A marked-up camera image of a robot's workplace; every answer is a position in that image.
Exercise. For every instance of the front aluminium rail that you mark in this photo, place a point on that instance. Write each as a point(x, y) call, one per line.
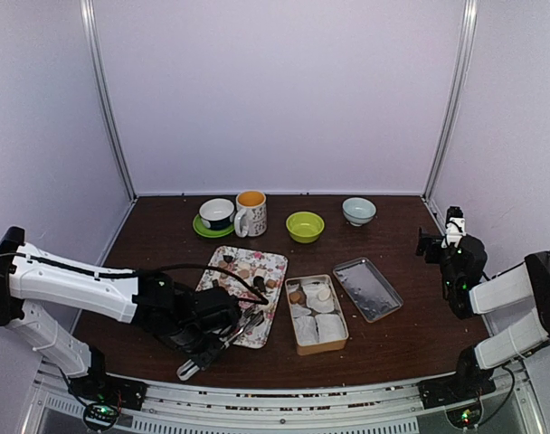
point(393, 407)

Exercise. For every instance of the light blue bowl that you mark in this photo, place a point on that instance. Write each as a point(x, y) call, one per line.
point(358, 211)

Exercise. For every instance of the left aluminium frame post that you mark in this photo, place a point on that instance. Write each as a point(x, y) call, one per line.
point(90, 28)

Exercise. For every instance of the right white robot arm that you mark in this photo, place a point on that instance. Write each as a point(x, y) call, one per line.
point(518, 297)

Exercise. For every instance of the ridged caramel chocolate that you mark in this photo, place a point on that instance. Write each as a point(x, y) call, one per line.
point(297, 297)

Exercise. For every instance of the bear print tin lid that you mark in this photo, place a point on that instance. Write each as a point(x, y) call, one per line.
point(371, 293)

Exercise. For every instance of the white paper cup liner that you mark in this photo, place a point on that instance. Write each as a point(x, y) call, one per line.
point(311, 290)
point(330, 328)
point(306, 330)

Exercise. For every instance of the aluminium frame post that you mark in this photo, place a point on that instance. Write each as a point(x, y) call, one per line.
point(460, 73)
point(90, 28)

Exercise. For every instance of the white mug orange inside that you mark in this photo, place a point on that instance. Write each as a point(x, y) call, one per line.
point(250, 219)

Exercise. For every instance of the green saucer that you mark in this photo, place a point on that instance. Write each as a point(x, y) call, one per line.
point(202, 231)

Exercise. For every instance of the floral rectangular tray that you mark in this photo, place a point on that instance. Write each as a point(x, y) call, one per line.
point(248, 265)

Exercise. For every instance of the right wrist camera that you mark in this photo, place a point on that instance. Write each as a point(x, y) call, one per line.
point(454, 227)

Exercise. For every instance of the white cup with dark band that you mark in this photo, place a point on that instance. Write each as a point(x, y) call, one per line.
point(217, 213)

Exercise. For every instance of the tan chocolate tin box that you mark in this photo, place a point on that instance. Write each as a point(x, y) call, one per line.
point(297, 284)

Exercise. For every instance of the white round chocolate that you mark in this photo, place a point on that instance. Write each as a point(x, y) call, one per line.
point(324, 295)

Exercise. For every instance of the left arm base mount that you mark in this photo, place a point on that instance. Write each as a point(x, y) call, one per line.
point(111, 390)

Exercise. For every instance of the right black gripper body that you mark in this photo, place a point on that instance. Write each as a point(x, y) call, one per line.
point(450, 275)

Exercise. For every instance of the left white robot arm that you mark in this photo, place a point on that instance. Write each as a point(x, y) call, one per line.
point(29, 276)

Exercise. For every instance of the metal tongs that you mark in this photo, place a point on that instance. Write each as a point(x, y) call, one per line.
point(250, 319)

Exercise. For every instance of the right aluminium frame post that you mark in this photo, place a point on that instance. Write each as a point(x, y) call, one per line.
point(460, 73)

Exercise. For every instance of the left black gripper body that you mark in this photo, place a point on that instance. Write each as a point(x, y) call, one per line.
point(186, 342)

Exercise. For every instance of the green bowl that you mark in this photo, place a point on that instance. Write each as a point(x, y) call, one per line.
point(305, 227)

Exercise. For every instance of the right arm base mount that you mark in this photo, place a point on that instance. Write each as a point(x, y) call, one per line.
point(454, 388)

